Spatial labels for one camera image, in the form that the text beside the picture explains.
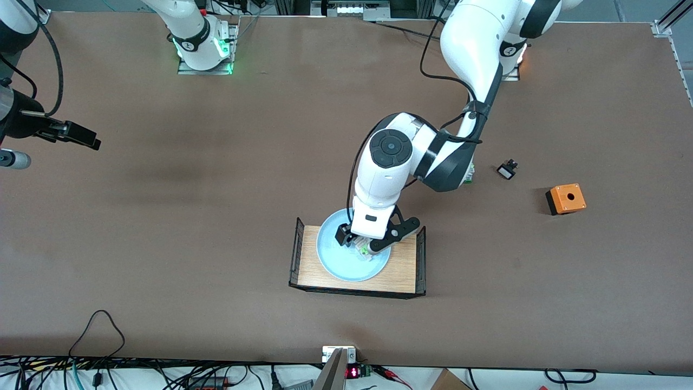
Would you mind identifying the red push button switch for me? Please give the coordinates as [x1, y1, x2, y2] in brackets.
[353, 237, 378, 262]

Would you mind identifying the light blue round plate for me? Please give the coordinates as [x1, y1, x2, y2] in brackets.
[316, 209, 391, 283]

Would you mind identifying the red alligator clip lead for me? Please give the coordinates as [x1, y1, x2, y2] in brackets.
[374, 366, 412, 390]

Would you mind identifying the brown cardboard piece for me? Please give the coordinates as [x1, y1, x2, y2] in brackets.
[430, 368, 472, 390]

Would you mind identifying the orange and black device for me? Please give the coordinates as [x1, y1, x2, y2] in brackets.
[187, 376, 231, 390]

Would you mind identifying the white power strip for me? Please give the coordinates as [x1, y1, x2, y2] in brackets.
[325, 3, 374, 17]

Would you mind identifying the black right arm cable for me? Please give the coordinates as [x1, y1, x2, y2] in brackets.
[0, 19, 64, 117]

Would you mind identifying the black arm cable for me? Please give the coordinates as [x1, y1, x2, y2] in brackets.
[0, 19, 64, 117]
[346, 0, 485, 231]

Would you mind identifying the wooden shelf with wire sides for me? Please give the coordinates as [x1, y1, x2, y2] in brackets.
[289, 217, 427, 300]

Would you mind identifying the silver bracket plate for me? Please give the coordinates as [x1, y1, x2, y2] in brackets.
[322, 346, 357, 363]

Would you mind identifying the grey camera mount bar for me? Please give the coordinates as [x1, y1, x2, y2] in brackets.
[312, 348, 348, 390]

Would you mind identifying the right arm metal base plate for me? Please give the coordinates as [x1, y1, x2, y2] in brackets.
[177, 23, 239, 75]

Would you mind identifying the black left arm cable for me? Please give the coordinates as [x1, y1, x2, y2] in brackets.
[346, 0, 485, 231]

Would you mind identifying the long black table cable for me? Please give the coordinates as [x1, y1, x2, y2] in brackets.
[374, 19, 440, 38]

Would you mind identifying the orange button enclosure box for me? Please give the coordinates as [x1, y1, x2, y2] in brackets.
[545, 183, 587, 216]

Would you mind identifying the tangled black cable bundle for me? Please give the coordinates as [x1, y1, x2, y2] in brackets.
[0, 355, 271, 390]

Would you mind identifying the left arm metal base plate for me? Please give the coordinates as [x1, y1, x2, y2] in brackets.
[501, 51, 521, 82]

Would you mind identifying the looped black cable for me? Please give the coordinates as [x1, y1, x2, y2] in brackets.
[68, 310, 126, 386]

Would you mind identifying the coiled black cable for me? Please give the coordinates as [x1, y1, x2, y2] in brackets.
[544, 368, 597, 383]

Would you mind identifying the white table edge rail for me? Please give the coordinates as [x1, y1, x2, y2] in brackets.
[670, 37, 693, 106]

